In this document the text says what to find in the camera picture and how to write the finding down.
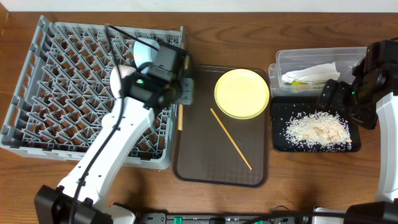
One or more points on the brown plastic tray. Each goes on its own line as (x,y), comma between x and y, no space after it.
(205,154)

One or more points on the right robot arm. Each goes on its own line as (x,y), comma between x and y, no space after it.
(371,100)

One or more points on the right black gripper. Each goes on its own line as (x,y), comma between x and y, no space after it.
(341,88)

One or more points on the yellow plate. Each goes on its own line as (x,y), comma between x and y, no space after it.
(241,94)

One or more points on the black waste bin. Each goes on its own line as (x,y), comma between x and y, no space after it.
(283,107)

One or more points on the spilled rice pile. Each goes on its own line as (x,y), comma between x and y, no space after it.
(309,130)

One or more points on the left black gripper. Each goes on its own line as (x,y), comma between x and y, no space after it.
(186,85)

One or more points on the clear plastic bin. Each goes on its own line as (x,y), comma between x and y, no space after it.
(345,58)

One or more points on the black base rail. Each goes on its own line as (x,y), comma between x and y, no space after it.
(225,218)

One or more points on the light blue bowl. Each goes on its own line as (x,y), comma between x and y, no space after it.
(143,53)

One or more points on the grey dishwasher rack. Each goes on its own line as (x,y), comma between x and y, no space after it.
(63,90)

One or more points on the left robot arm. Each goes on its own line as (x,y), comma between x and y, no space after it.
(81,196)

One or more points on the green snack wrapper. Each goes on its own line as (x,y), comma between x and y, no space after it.
(303,86)

